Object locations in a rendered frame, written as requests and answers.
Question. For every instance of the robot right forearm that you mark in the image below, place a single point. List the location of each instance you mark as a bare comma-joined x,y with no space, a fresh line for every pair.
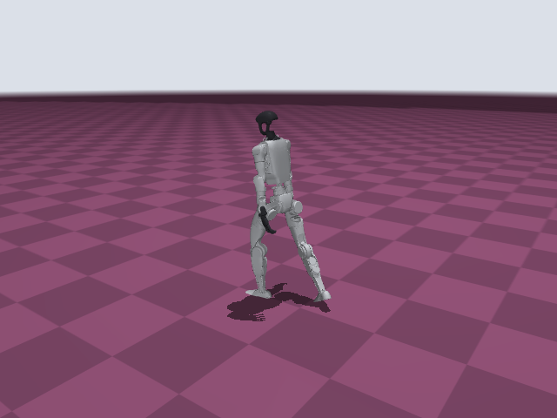
288,185

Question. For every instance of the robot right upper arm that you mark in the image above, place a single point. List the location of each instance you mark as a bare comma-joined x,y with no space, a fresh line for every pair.
289,147

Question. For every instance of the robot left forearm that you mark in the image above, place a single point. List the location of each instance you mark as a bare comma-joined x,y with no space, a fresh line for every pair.
260,192

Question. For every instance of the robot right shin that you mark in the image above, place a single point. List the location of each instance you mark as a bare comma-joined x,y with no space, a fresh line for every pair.
312,267

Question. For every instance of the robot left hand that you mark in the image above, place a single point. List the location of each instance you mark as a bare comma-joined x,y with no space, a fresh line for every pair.
265,221

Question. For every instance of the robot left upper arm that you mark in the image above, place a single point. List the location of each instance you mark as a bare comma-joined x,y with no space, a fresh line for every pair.
259,152

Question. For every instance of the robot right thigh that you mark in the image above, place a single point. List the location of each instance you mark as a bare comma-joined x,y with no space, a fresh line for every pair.
295,223

